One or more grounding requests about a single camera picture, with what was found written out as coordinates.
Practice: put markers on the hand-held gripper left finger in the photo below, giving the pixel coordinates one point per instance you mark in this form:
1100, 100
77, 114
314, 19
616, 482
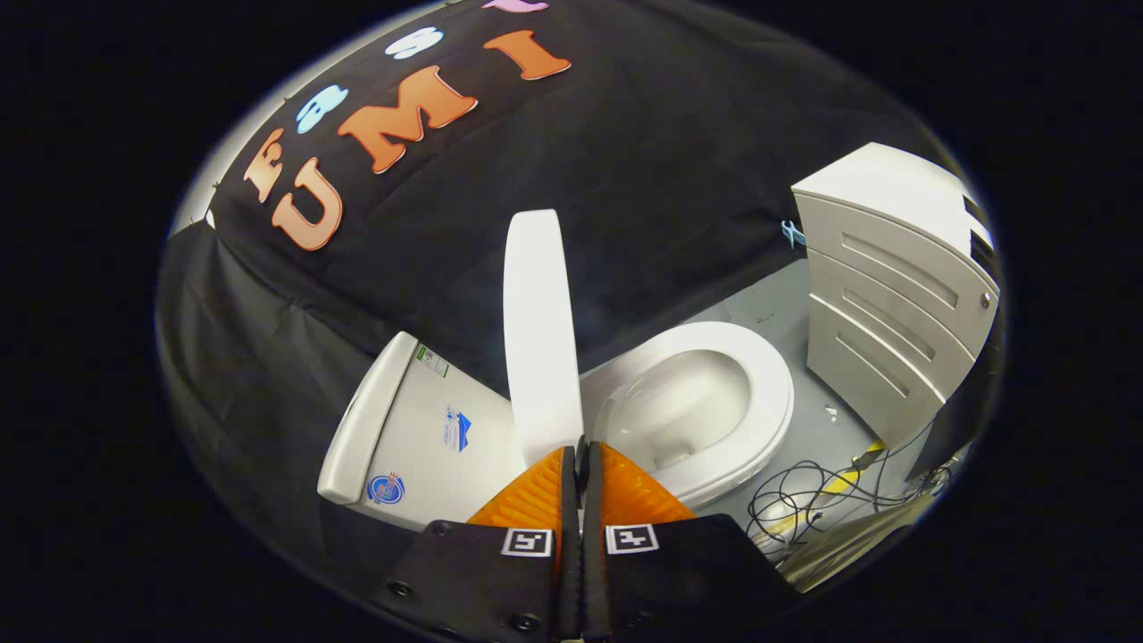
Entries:
500, 580

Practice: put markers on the white drawer cabinet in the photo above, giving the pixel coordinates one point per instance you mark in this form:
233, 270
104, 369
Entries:
893, 304

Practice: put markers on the black backdrop cloth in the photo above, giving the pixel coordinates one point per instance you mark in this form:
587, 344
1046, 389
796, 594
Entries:
625, 179

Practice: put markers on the white toilet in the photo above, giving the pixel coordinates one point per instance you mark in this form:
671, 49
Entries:
420, 446

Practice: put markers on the white toilet lid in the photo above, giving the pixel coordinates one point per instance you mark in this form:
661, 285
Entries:
540, 339

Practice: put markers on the blue clip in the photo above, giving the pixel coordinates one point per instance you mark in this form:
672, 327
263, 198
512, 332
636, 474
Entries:
793, 234

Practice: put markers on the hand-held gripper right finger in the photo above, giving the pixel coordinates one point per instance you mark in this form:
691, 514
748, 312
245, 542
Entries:
679, 580

